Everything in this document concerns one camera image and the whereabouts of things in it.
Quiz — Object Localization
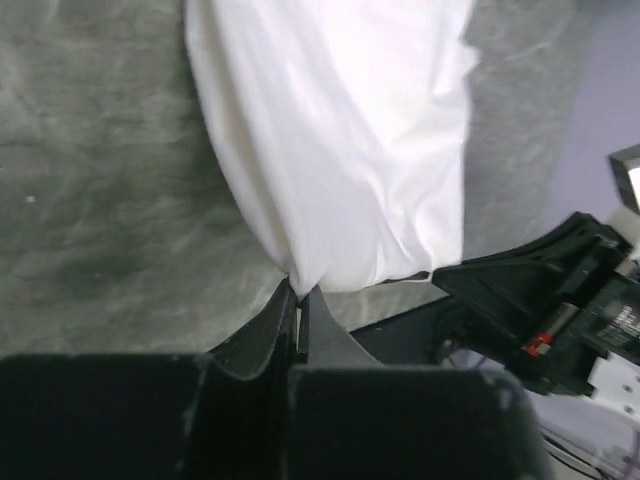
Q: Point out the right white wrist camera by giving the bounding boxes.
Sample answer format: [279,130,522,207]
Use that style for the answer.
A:
[608,144,639,244]

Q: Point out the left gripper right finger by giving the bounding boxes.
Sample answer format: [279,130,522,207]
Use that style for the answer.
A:
[286,290,554,479]

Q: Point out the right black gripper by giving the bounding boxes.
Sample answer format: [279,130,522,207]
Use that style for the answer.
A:
[432,213,631,395]

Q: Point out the white printed t shirt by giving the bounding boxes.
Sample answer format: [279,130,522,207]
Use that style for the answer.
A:
[184,1,477,296]

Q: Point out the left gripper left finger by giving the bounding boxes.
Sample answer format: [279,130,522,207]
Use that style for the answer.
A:
[1,282,296,479]

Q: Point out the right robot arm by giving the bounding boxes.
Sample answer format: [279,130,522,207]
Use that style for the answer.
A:
[431,207,639,427]

